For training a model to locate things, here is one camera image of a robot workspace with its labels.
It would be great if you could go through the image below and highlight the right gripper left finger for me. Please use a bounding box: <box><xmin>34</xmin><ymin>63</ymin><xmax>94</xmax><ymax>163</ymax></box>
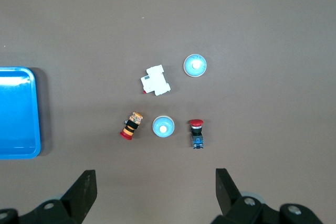
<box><xmin>0</xmin><ymin>169</ymin><xmax>98</xmax><ymax>224</ymax></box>

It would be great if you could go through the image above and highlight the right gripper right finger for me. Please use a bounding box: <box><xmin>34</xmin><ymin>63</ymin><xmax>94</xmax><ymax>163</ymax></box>
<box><xmin>209</xmin><ymin>168</ymin><xmax>326</xmax><ymax>224</ymax></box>

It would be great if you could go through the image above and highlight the light blue bell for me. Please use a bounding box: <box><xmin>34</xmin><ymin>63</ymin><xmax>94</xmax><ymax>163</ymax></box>
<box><xmin>183</xmin><ymin>54</ymin><xmax>207</xmax><ymax>78</ymax></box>

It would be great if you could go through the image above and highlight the blue plastic tray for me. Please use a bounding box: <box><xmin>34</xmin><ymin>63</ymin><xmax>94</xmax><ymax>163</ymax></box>
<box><xmin>0</xmin><ymin>66</ymin><xmax>41</xmax><ymax>159</ymax></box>

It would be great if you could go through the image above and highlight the blue black red-capped push button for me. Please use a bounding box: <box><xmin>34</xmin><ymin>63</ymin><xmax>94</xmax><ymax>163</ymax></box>
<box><xmin>188</xmin><ymin>119</ymin><xmax>205</xmax><ymax>150</ymax></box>

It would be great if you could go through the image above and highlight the orange emergency stop button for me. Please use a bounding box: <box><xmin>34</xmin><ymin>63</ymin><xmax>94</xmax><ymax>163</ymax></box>
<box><xmin>119</xmin><ymin>112</ymin><xmax>144</xmax><ymax>141</ymax></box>

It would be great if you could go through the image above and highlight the white circuit breaker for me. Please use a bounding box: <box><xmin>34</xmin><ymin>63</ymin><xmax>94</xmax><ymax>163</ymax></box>
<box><xmin>140</xmin><ymin>64</ymin><xmax>172</xmax><ymax>97</ymax></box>

